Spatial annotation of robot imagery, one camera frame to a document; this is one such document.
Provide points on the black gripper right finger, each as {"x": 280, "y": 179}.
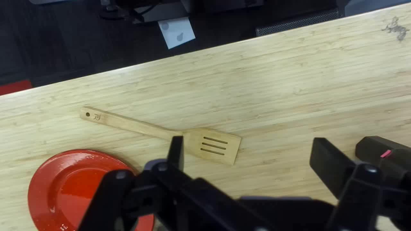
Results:
{"x": 341, "y": 175}

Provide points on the wooden slotted spatula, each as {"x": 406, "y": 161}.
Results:
{"x": 213, "y": 145}

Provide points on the white paper sheet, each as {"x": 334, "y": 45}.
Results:
{"x": 176, "y": 32}

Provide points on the red floor mat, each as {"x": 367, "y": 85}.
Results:
{"x": 13, "y": 86}

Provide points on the red round plate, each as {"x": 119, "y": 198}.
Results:
{"x": 64, "y": 188}

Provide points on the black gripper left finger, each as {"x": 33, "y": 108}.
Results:
{"x": 179, "y": 193}

